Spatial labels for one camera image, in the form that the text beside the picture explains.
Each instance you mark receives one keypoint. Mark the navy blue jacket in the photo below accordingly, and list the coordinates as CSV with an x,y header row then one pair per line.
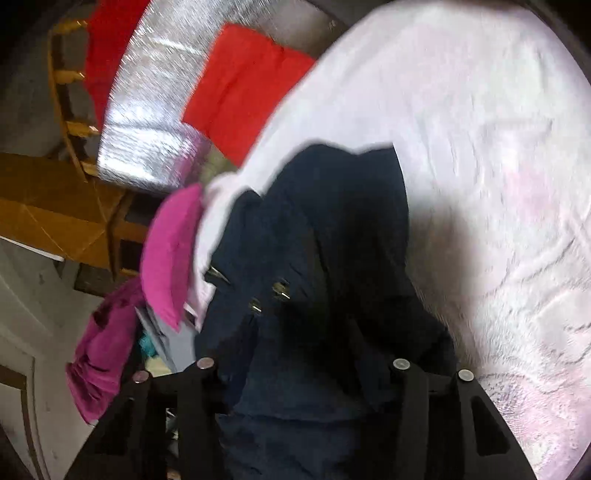
x,y
311,306

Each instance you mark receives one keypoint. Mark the silver foil mat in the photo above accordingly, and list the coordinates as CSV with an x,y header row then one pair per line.
x,y
144,144

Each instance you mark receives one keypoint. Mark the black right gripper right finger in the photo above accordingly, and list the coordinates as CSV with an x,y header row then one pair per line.
x,y
448,428

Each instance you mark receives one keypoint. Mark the purple crumpled garment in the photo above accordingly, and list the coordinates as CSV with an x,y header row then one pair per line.
x,y
94,375

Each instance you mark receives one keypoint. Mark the white textured bed sheet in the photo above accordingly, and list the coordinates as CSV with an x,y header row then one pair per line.
x,y
489,113

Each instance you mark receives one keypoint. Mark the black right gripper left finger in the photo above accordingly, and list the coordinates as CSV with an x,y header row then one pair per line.
x,y
159,426

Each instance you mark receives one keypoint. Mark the grey folded garment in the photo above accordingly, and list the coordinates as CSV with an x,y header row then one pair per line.
x,y
175,348

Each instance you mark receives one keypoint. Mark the red cloth on rail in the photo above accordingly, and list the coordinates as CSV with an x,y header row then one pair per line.
x,y
109,29

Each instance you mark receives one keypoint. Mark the teal garment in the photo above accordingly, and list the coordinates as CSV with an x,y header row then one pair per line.
x,y
147,348

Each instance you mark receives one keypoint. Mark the magenta pillow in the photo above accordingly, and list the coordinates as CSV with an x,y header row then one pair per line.
x,y
166,260

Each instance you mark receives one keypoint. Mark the red cushion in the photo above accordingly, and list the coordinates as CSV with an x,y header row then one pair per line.
x,y
245,77

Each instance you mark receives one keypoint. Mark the wooden ladder rail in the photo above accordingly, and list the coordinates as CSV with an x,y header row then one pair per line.
x,y
75,131

